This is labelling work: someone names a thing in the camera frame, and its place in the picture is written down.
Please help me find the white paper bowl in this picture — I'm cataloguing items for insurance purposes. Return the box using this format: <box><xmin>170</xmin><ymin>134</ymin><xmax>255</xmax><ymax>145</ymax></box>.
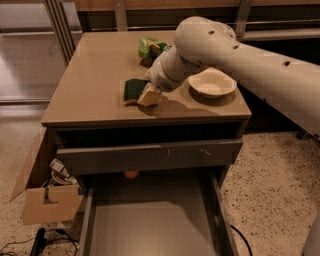
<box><xmin>188</xmin><ymin>68</ymin><xmax>237</xmax><ymax>99</ymax></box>

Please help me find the grey top drawer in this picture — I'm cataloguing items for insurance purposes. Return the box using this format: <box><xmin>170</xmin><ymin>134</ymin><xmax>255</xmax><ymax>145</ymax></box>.
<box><xmin>57</xmin><ymin>139</ymin><xmax>243</xmax><ymax>176</ymax></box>

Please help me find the grey open middle drawer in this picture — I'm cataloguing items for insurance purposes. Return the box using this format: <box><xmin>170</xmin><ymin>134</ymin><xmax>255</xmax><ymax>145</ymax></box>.
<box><xmin>79</xmin><ymin>169</ymin><xmax>239</xmax><ymax>256</ymax></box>

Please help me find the green and yellow sponge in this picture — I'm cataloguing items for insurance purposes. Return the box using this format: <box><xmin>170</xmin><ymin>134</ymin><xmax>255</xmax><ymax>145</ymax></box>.
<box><xmin>123</xmin><ymin>78</ymin><xmax>147</xmax><ymax>105</ymax></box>

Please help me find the grey drawer cabinet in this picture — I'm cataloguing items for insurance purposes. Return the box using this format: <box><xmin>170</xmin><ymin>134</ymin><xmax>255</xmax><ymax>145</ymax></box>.
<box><xmin>41</xmin><ymin>29</ymin><xmax>252</xmax><ymax>256</ymax></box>

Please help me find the black power strip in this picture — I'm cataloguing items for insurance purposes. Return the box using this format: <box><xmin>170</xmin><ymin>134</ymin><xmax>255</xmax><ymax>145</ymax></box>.
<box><xmin>29</xmin><ymin>228</ymin><xmax>47</xmax><ymax>256</ymax></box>

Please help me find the black floor cable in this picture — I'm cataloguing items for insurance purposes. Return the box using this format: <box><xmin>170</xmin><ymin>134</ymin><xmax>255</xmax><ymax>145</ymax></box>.
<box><xmin>230</xmin><ymin>224</ymin><xmax>254</xmax><ymax>256</ymax></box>

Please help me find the brown cardboard box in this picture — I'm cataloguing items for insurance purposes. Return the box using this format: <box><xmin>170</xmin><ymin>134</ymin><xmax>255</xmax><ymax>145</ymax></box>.
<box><xmin>11</xmin><ymin>128</ymin><xmax>84</xmax><ymax>225</ymax></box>

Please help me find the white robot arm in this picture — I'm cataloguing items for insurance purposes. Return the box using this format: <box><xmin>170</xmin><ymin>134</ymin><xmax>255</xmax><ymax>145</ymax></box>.
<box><xmin>146</xmin><ymin>17</ymin><xmax>320</xmax><ymax>138</ymax></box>

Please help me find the metal railing frame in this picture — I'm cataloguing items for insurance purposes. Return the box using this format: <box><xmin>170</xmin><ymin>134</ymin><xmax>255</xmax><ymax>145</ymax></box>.
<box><xmin>40</xmin><ymin>0</ymin><xmax>320</xmax><ymax>64</ymax></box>

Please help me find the clutter inside cardboard box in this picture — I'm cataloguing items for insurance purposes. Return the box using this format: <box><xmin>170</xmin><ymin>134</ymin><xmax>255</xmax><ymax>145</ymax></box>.
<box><xmin>43</xmin><ymin>158</ymin><xmax>78</xmax><ymax>187</ymax></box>

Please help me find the orange ball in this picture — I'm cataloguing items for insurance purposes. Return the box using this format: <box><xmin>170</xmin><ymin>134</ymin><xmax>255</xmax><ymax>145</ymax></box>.
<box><xmin>124</xmin><ymin>171</ymin><xmax>139</xmax><ymax>179</ymax></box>

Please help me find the green chip bag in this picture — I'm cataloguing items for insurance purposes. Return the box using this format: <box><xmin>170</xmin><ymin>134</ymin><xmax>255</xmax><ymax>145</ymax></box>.
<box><xmin>138</xmin><ymin>37</ymin><xmax>171</xmax><ymax>63</ymax></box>

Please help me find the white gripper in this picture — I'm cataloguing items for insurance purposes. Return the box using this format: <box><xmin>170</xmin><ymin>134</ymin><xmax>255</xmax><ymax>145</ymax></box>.
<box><xmin>137</xmin><ymin>59</ymin><xmax>181</xmax><ymax>107</ymax></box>

